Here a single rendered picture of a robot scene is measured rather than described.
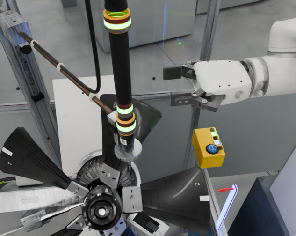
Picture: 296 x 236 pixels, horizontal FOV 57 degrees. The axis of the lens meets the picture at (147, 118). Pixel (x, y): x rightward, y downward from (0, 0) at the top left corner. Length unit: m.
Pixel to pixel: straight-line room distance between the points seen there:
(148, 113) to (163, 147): 1.08
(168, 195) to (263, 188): 0.54
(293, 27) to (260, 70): 0.09
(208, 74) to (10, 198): 0.82
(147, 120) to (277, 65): 0.39
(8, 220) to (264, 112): 2.00
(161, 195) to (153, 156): 1.04
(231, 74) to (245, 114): 1.27
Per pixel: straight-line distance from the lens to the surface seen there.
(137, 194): 0.94
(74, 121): 1.10
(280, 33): 0.61
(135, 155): 0.68
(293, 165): 1.15
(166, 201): 0.93
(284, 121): 2.04
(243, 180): 2.48
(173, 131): 1.77
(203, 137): 1.25
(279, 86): 0.61
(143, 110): 0.82
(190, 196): 0.96
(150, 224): 1.07
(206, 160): 1.21
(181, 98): 0.53
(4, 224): 2.42
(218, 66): 0.59
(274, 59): 0.61
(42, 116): 1.44
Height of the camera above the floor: 2.01
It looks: 46 degrees down
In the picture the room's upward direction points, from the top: straight up
